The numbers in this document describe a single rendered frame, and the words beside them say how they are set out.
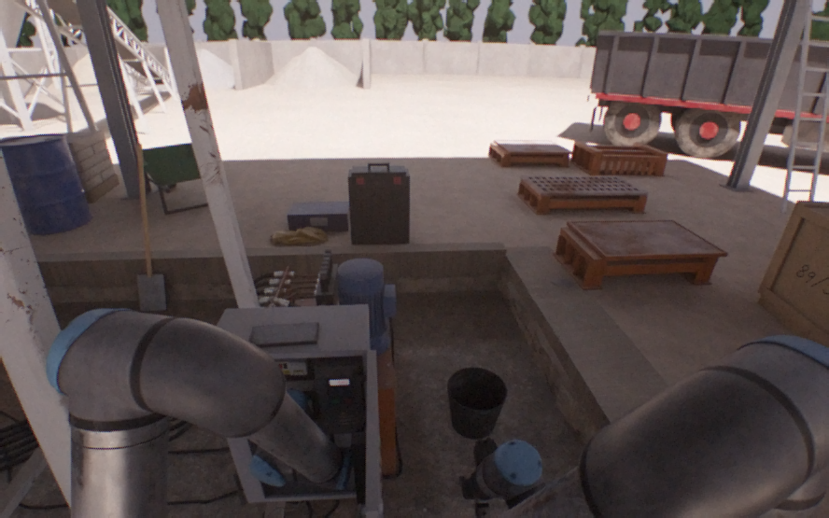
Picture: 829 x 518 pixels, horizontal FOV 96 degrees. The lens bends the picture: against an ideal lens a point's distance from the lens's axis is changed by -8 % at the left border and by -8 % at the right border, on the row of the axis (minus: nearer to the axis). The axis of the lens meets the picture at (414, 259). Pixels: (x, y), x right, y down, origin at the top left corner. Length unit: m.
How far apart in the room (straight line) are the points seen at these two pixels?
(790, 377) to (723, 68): 8.51
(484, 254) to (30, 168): 4.22
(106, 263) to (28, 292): 3.33
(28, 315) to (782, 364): 0.89
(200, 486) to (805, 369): 2.36
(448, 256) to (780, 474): 3.18
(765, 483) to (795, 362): 0.12
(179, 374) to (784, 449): 0.55
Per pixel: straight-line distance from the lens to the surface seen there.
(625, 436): 0.41
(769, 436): 0.41
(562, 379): 2.62
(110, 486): 0.63
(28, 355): 0.79
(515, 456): 0.92
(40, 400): 0.83
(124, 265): 4.02
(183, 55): 1.48
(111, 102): 5.67
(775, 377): 0.45
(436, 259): 3.46
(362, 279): 1.75
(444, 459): 2.36
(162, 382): 0.52
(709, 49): 8.85
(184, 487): 2.50
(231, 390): 0.52
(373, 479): 0.78
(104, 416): 0.60
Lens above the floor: 1.90
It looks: 27 degrees down
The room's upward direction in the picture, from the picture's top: 1 degrees clockwise
